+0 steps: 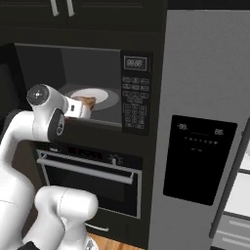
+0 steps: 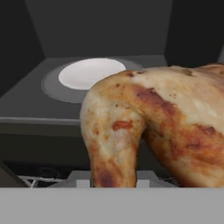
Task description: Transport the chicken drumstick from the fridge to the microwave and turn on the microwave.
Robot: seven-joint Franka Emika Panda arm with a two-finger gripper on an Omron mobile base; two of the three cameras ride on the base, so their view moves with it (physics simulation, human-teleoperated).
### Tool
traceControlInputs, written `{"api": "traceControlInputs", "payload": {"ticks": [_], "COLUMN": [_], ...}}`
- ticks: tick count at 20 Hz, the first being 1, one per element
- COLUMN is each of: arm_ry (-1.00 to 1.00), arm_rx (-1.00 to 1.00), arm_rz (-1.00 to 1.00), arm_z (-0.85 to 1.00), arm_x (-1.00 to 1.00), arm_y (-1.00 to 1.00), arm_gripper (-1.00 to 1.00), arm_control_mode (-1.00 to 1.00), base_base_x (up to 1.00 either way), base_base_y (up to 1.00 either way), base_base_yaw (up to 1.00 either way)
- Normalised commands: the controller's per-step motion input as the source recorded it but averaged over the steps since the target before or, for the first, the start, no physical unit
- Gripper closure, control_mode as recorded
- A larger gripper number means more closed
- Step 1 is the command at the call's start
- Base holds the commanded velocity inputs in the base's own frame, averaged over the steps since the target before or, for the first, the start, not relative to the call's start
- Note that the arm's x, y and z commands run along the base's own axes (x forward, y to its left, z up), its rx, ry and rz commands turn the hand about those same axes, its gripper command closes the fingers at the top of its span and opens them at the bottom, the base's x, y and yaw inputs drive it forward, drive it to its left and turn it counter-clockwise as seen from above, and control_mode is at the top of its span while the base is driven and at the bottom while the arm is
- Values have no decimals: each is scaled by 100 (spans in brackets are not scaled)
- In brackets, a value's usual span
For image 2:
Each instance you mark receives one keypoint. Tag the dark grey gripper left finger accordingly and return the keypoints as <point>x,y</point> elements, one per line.
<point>75,178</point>

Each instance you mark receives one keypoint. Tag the white round plate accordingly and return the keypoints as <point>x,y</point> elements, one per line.
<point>87,74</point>

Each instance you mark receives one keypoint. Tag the grey round microwave turntable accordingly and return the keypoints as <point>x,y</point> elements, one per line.
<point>52,86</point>

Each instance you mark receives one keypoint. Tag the roasted chicken drumstick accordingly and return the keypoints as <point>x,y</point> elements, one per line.
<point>163,122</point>

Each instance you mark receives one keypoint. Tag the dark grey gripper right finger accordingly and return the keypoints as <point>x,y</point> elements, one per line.
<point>148,178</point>

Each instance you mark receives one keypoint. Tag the dark grey microwave oven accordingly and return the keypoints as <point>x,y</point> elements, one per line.
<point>26,108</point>

